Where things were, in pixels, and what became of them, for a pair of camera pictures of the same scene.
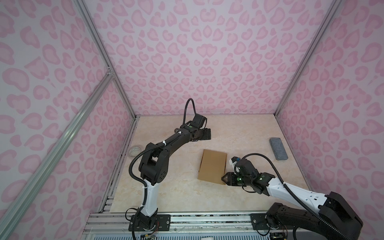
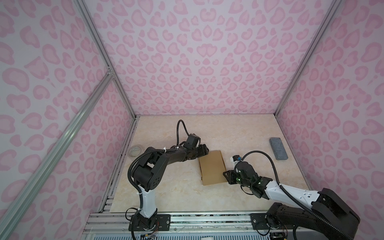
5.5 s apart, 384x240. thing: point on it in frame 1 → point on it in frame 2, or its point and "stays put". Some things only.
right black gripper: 229,179 stays put
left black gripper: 207,133 → 203,150
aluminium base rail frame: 212,225 stays put
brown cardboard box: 212,166 stays put
